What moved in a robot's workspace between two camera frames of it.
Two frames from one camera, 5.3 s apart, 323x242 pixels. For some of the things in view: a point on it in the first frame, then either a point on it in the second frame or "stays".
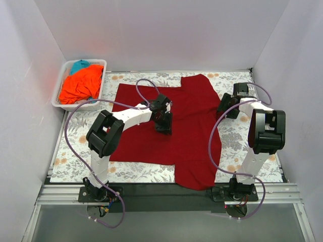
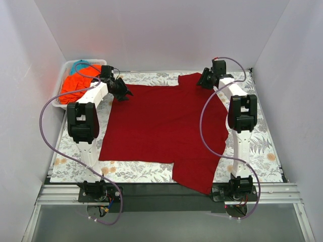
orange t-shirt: [81, 84] stays
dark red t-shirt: [195, 145] stays
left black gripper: [164, 126] → [120, 87]
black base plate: [166, 198] stays
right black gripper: [224, 106] → [206, 78]
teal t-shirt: [76, 65] stays
